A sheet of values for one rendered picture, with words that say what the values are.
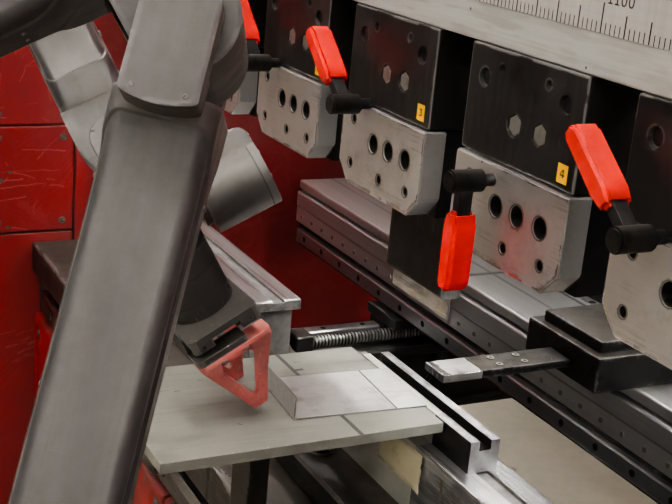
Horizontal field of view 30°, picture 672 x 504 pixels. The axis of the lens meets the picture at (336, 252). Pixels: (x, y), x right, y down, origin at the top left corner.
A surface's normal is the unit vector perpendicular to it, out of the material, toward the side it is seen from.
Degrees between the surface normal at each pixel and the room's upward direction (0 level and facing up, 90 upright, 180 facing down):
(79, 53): 53
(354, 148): 90
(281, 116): 90
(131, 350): 65
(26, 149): 90
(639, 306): 90
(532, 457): 0
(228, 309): 29
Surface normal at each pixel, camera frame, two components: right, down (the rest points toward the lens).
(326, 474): 0.09, -0.95
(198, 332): -0.37, -0.80
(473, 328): -0.89, 0.07
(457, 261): 0.44, 0.33
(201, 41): 0.03, -0.14
